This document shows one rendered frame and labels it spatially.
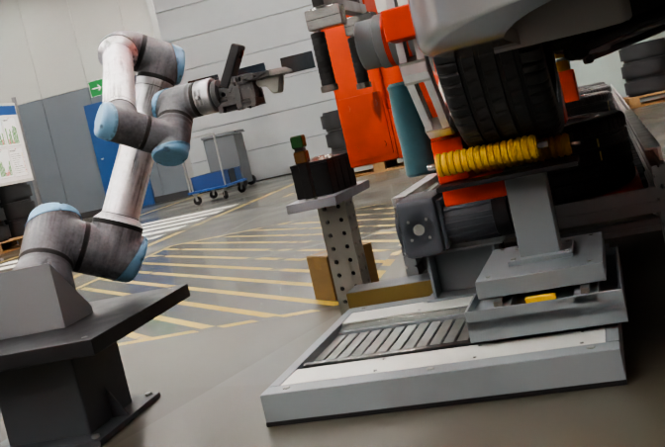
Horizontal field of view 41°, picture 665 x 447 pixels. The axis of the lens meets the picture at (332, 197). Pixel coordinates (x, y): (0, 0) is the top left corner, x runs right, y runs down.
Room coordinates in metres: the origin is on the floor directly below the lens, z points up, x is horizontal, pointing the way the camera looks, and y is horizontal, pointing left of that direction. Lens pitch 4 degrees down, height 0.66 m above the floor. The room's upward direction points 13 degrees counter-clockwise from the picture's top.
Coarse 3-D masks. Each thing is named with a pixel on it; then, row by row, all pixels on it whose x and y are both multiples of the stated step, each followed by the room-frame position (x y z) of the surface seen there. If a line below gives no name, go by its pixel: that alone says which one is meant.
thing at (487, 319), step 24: (576, 288) 2.05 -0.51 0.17; (600, 288) 2.08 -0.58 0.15; (480, 312) 2.05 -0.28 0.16; (504, 312) 2.03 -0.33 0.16; (528, 312) 2.01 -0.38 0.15; (552, 312) 2.00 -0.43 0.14; (576, 312) 1.98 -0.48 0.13; (600, 312) 1.96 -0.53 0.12; (624, 312) 1.95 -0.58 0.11; (480, 336) 2.05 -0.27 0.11; (504, 336) 2.03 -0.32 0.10
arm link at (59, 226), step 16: (48, 208) 2.54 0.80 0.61; (64, 208) 2.56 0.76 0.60; (32, 224) 2.51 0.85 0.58; (48, 224) 2.50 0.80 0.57; (64, 224) 2.52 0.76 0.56; (80, 224) 2.55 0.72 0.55; (32, 240) 2.47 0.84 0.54; (48, 240) 2.47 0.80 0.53; (64, 240) 2.50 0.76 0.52; (80, 240) 2.52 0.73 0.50; (80, 256) 2.52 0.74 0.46
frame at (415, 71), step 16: (400, 48) 2.04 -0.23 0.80; (416, 48) 2.03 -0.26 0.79; (400, 64) 2.04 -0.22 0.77; (416, 64) 2.03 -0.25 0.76; (416, 80) 2.05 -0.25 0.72; (432, 80) 2.06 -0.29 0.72; (416, 96) 2.09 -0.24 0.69; (432, 96) 2.09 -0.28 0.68; (448, 112) 2.44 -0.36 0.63; (432, 128) 2.17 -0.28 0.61; (448, 128) 2.16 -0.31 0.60
